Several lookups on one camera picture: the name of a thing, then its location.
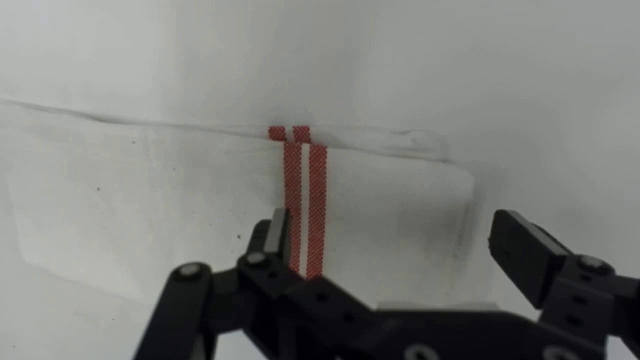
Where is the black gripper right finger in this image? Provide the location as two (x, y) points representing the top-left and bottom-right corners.
(487, 207), (640, 347)

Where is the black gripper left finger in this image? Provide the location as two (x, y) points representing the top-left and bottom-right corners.
(134, 205), (371, 360)

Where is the white towel with red stripes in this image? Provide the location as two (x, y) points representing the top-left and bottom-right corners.
(0, 98), (479, 316)

